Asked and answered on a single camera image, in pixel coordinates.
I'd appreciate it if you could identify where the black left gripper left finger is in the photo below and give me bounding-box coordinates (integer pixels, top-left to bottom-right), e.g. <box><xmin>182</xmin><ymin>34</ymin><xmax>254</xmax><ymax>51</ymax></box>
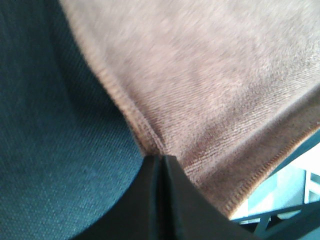
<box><xmin>74</xmin><ymin>156</ymin><xmax>160</xmax><ymax>240</ymax></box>

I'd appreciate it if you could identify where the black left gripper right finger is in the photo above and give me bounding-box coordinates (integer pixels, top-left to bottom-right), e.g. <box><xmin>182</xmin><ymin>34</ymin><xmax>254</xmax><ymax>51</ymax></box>
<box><xmin>161</xmin><ymin>155</ymin><xmax>253</xmax><ymax>240</ymax></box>

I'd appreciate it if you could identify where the brown microfiber towel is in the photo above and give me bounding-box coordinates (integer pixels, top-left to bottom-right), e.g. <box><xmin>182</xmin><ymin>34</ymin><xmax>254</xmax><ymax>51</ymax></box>
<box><xmin>60</xmin><ymin>0</ymin><xmax>320</xmax><ymax>217</ymax></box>

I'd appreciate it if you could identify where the black cloth table cover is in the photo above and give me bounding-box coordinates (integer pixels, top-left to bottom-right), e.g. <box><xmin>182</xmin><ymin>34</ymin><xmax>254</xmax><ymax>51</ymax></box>
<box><xmin>0</xmin><ymin>0</ymin><xmax>320</xmax><ymax>240</ymax></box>

